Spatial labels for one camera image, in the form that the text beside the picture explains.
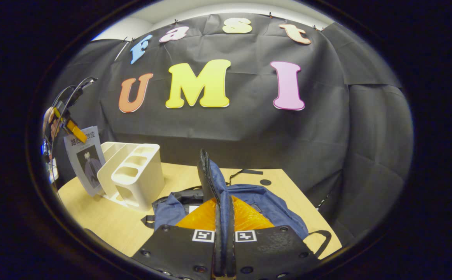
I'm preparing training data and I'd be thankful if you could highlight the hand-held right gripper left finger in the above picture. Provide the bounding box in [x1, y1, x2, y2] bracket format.
[132, 196, 226, 280]

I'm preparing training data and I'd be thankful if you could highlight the black backdrop cloth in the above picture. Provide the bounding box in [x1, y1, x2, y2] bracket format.
[45, 14, 414, 249]

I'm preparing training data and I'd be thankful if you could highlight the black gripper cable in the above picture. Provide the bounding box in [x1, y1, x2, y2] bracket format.
[55, 77, 98, 117]
[49, 85, 77, 117]

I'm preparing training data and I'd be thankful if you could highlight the white plastic bookshelf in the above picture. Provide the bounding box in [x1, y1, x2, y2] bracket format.
[97, 142, 165, 212]

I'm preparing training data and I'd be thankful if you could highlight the white side table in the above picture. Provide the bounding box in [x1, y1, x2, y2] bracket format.
[48, 157, 60, 183]

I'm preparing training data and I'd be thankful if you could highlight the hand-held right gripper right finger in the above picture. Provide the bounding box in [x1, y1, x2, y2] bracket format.
[226, 196, 322, 280]

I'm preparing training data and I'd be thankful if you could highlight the blue schoolbag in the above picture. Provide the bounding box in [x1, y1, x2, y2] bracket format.
[141, 149, 332, 259]

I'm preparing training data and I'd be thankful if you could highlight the blue-grey book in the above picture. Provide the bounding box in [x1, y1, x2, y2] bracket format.
[63, 125, 107, 197]

